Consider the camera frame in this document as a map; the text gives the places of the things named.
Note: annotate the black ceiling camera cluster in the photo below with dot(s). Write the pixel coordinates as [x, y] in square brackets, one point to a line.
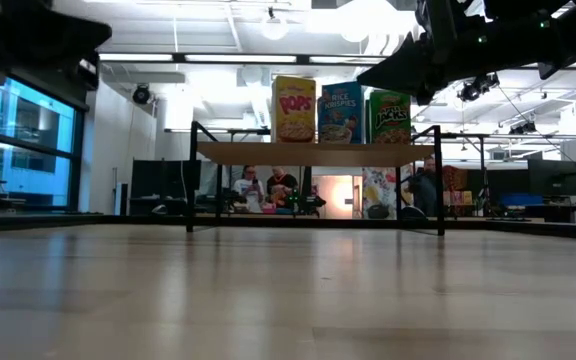
[475, 89]

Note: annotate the blue Rice Krispies cereal box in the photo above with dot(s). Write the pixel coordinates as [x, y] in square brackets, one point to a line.
[340, 115]

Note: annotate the wooden shelf with black frame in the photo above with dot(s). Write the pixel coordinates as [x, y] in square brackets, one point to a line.
[313, 155]

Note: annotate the small black robot green lights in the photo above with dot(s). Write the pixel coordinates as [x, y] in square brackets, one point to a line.
[308, 202]

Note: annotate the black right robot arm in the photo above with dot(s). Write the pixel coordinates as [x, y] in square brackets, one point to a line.
[518, 40]

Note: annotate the green Apple Jacks cereal box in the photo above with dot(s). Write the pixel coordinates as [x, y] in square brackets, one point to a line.
[390, 120]

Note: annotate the floral print curtain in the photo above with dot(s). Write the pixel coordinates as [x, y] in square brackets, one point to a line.
[380, 190]

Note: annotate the blue bin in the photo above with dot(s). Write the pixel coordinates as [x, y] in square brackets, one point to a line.
[518, 200]

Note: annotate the large window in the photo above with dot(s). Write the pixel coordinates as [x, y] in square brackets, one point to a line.
[33, 125]

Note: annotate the black rig frame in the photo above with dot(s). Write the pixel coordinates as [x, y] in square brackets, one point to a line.
[482, 165]

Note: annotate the yellow Corn Pops cereal box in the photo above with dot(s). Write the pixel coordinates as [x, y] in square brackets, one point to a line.
[293, 110]

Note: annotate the red-brown patterned fabric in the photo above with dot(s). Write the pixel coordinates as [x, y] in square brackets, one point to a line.
[452, 177]

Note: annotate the black monitor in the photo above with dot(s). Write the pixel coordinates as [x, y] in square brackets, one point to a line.
[553, 177]
[158, 180]

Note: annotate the round black ceiling speaker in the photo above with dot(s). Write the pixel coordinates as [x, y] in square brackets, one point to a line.
[141, 95]

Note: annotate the black metal table frame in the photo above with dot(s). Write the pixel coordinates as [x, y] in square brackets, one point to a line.
[68, 220]

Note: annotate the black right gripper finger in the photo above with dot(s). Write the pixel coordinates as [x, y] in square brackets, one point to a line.
[398, 65]

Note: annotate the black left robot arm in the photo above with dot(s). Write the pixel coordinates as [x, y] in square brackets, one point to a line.
[18, 35]

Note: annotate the person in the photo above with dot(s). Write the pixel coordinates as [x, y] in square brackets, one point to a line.
[282, 187]
[250, 192]
[424, 190]

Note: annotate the grey ventilation duct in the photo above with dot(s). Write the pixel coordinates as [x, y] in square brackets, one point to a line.
[448, 92]

